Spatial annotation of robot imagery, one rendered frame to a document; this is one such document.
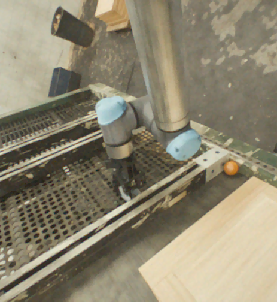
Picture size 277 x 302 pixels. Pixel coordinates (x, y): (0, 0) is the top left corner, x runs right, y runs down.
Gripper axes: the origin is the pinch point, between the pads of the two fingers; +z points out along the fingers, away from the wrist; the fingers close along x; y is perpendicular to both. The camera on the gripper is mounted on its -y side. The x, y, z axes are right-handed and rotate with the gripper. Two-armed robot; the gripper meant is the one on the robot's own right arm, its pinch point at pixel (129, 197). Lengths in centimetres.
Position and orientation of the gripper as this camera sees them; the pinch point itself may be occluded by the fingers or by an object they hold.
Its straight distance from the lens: 74.0
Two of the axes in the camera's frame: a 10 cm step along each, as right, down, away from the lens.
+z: 1.3, 8.3, 5.5
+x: 8.1, -4.1, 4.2
